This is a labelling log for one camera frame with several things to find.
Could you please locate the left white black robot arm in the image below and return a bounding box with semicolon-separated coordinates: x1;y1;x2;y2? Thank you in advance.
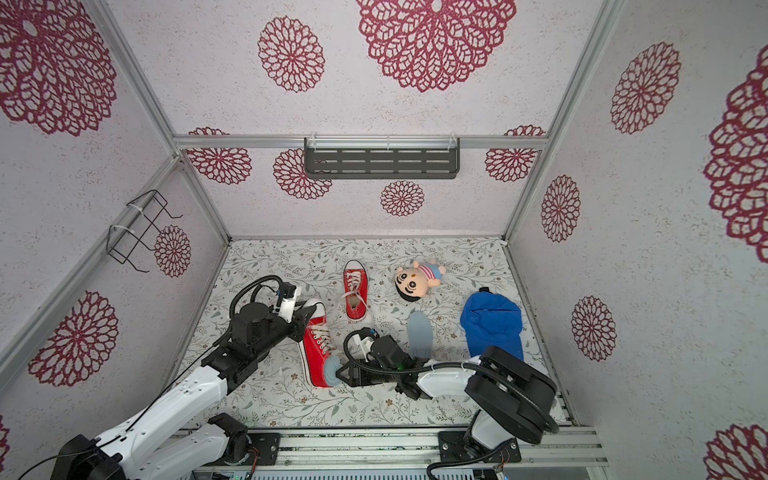
47;275;324;479

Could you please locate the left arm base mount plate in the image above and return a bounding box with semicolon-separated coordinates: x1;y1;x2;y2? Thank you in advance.
192;432;282;467

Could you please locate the grey metal wall shelf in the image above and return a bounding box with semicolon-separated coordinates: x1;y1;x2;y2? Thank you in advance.
304;137;461;180

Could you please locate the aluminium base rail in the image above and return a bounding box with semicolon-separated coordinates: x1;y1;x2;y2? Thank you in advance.
106;425;611;475

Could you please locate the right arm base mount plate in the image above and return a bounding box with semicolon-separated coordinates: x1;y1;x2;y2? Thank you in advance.
438;430;522;464

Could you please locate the red canvas sneaker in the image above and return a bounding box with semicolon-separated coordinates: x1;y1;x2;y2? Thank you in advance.
343;260;369;322
299;299;335;388

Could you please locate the light blue insole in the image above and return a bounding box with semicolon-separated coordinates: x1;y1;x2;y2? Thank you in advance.
323;355;342;388
407;310;433;359

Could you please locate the black wire wall rack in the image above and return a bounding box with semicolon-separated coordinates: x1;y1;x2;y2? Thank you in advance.
105;189;183;274

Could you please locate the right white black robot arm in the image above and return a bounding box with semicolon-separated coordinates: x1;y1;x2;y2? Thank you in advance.
335;328;560;479

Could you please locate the blue cap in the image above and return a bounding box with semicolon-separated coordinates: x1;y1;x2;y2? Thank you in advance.
460;287;524;360

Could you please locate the cartoon boy plush doll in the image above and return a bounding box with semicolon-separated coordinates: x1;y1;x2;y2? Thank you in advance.
394;260;447;302

